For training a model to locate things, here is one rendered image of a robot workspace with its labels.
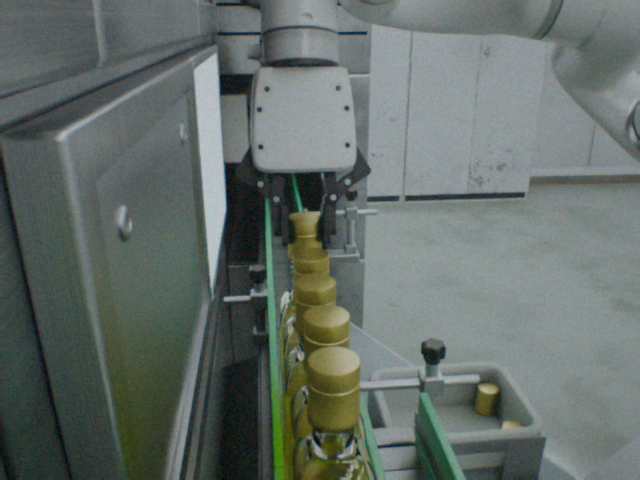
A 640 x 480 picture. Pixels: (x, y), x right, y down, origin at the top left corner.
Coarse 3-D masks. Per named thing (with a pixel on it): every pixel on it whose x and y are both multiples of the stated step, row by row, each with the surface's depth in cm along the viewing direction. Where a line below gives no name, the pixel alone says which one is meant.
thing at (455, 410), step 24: (504, 384) 88; (384, 408) 81; (408, 408) 92; (456, 408) 92; (504, 408) 88; (528, 408) 81; (456, 432) 76; (480, 432) 76; (504, 432) 76; (528, 432) 76
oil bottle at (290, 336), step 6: (294, 318) 55; (288, 324) 54; (294, 324) 54; (288, 330) 53; (294, 330) 53; (288, 336) 53; (294, 336) 52; (288, 342) 53; (294, 342) 52; (288, 348) 52; (294, 348) 52
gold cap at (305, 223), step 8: (296, 216) 56; (304, 216) 56; (312, 216) 56; (320, 216) 56; (296, 224) 55; (304, 224) 55; (312, 224) 55; (320, 224) 56; (296, 232) 55; (304, 232) 55; (312, 232) 55; (320, 232) 56; (296, 240) 56; (304, 240) 55; (312, 240) 56; (320, 240) 57; (296, 248) 56; (288, 256) 58
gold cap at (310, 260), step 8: (304, 248) 53; (312, 248) 53; (320, 248) 53; (296, 256) 51; (304, 256) 51; (312, 256) 51; (320, 256) 51; (328, 256) 51; (296, 264) 51; (304, 264) 50; (312, 264) 50; (320, 264) 50; (328, 264) 51; (296, 272) 51; (304, 272) 51; (312, 272) 50; (320, 272) 51; (328, 272) 52
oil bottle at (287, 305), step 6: (288, 294) 60; (282, 300) 60; (288, 300) 59; (294, 300) 58; (282, 306) 59; (288, 306) 58; (294, 306) 58; (282, 312) 58; (288, 312) 58; (294, 312) 58; (282, 318) 58; (288, 318) 58; (282, 324) 58; (282, 330) 58; (282, 336) 58; (282, 342) 59; (282, 348) 59; (282, 354) 59; (282, 360) 60; (282, 366) 60; (282, 372) 60; (282, 378) 61; (282, 384) 61; (282, 390) 65
